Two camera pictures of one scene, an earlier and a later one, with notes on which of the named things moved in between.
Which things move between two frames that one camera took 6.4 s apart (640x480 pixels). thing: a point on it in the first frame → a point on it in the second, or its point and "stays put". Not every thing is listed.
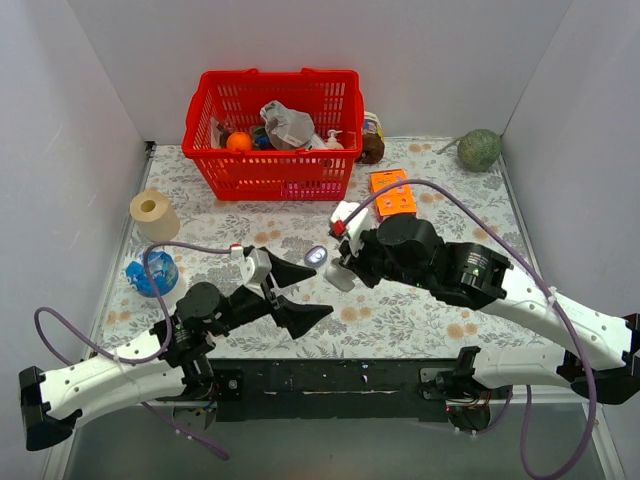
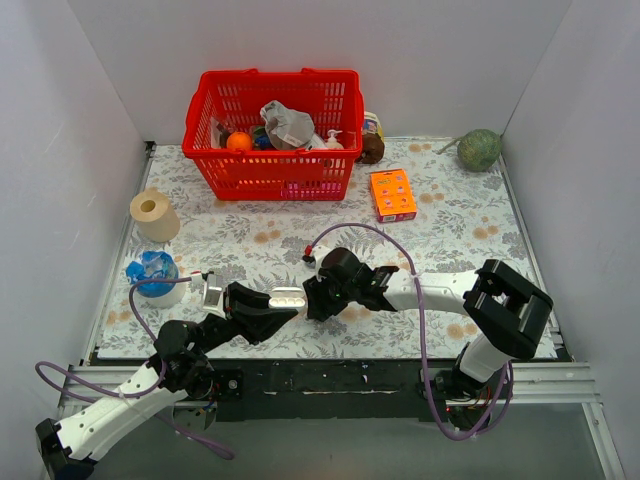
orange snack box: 398,200 stays put
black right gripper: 357,264 → 322,293
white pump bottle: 332,142 stays put
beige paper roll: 156,217 stays put
